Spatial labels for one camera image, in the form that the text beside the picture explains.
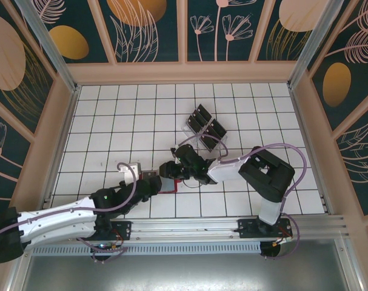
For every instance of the red card holder wallet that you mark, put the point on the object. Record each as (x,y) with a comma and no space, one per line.
(168,185)

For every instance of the black credit card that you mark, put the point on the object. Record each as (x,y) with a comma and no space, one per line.
(209,142)
(194,123)
(218,127)
(200,116)
(213,133)
(205,111)

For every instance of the clear acrylic card stand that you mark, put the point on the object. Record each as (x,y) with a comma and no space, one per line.
(192,133)

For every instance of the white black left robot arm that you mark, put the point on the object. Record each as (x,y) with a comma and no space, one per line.
(59,216)

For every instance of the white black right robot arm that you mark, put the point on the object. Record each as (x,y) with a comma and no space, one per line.
(229,168)

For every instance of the grey metal sheet panel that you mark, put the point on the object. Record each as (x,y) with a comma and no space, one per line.
(183,272)

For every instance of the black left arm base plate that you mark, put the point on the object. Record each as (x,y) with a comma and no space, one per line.
(123,231)

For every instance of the aluminium mounting rail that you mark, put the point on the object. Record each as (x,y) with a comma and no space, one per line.
(183,225)

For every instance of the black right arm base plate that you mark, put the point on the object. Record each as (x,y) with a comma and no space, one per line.
(247,228)

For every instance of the aluminium frame post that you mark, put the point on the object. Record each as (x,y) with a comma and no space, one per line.
(50,48)
(311,45)

